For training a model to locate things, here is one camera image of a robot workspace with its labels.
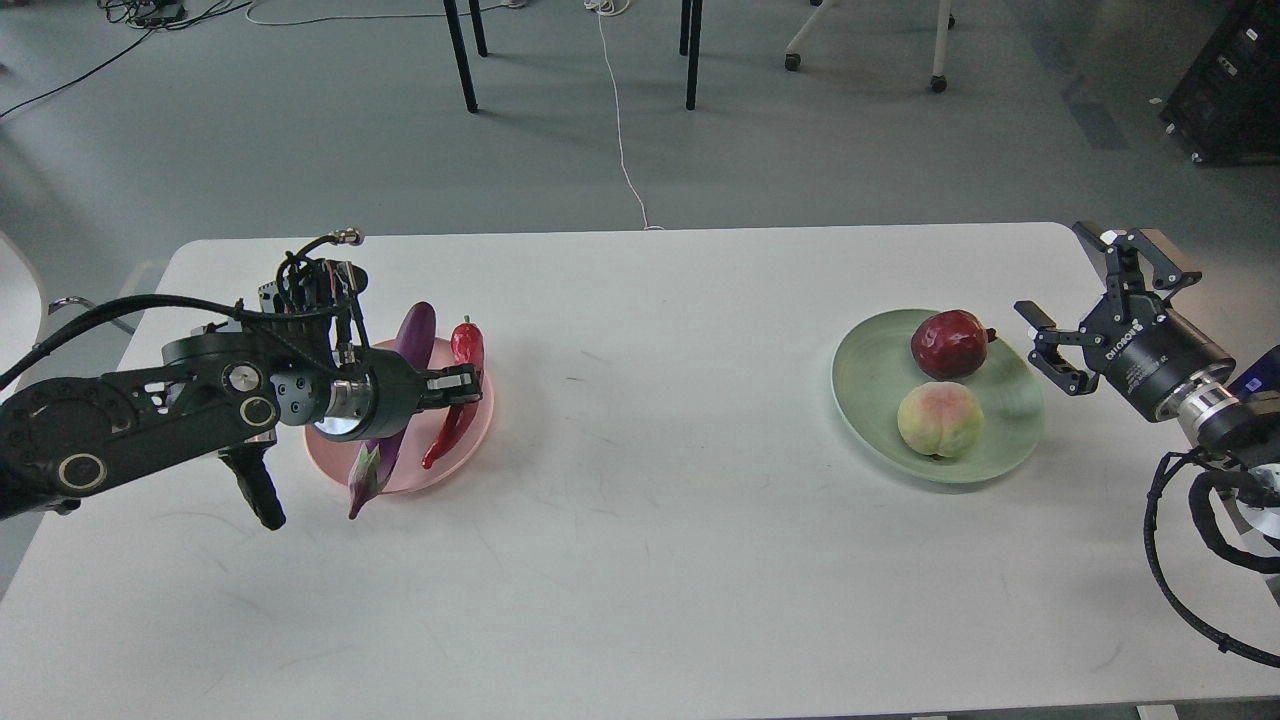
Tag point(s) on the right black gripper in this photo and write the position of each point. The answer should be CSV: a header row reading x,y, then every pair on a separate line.
x,y
1148,351

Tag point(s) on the red pomegranate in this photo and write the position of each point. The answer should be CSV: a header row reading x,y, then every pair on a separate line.
x,y
951,345

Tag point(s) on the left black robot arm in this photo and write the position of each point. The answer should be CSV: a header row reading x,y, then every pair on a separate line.
x,y
304,359

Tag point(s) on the black equipment case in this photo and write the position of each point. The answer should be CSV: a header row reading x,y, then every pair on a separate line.
x,y
1224,109

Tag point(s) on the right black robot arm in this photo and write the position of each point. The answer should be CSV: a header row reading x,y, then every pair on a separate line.
x,y
1233,444

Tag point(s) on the green plate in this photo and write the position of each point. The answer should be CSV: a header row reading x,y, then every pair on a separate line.
x,y
873,371

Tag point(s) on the white chair at left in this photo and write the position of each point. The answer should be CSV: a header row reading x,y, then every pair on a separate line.
x,y
24,313

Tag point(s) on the red chili pepper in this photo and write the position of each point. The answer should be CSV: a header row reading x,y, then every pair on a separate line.
x,y
468,347

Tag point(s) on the green pink peach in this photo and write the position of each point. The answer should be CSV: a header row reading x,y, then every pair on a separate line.
x,y
940,419

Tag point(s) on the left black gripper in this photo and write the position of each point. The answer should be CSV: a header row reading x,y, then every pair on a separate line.
x,y
382,401

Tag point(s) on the pink plate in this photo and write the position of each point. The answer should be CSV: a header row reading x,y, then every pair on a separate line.
x,y
333,459

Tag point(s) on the purple eggplant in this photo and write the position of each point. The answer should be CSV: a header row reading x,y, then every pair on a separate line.
x,y
376,459

